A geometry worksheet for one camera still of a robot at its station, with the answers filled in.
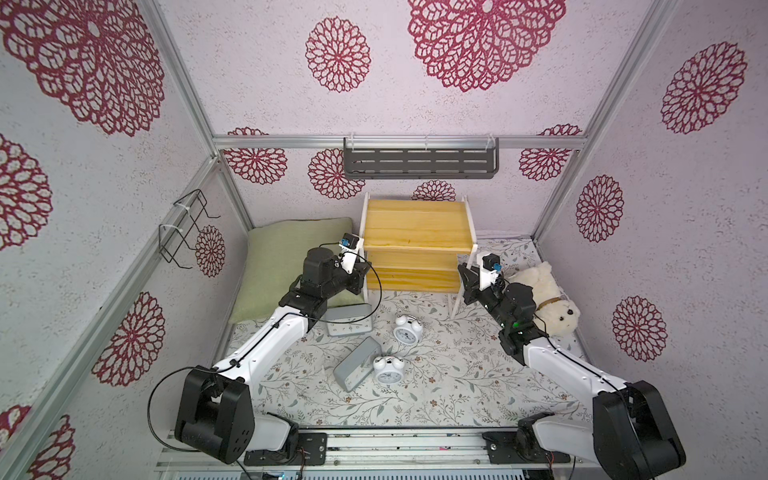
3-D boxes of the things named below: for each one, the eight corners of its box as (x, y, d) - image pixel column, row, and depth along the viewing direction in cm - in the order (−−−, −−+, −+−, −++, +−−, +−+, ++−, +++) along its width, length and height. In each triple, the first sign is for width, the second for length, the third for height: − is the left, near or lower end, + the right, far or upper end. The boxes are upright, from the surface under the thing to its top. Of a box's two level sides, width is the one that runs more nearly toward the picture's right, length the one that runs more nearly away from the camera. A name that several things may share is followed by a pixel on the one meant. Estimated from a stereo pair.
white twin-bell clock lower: (373, 384, 86) (372, 372, 79) (373, 369, 89) (372, 356, 81) (403, 384, 86) (404, 372, 79) (402, 369, 89) (404, 356, 81)
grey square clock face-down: (337, 380, 86) (333, 369, 79) (370, 348, 92) (369, 335, 86) (351, 396, 83) (349, 386, 76) (385, 362, 90) (385, 350, 83)
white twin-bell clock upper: (392, 341, 95) (393, 327, 87) (397, 329, 97) (398, 314, 90) (416, 349, 93) (419, 335, 85) (420, 337, 96) (424, 322, 88)
